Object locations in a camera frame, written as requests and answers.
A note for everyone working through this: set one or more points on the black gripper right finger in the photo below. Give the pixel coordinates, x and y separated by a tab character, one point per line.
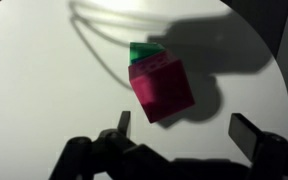
270	156

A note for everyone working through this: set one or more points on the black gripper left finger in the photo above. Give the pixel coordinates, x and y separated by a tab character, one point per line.
117	153

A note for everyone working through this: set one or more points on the pink cube block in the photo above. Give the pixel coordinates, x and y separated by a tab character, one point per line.
160	88

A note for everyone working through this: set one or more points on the blue cube block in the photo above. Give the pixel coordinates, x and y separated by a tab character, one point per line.
138	61

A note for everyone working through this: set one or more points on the green cube block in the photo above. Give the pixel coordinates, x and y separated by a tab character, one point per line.
142	50

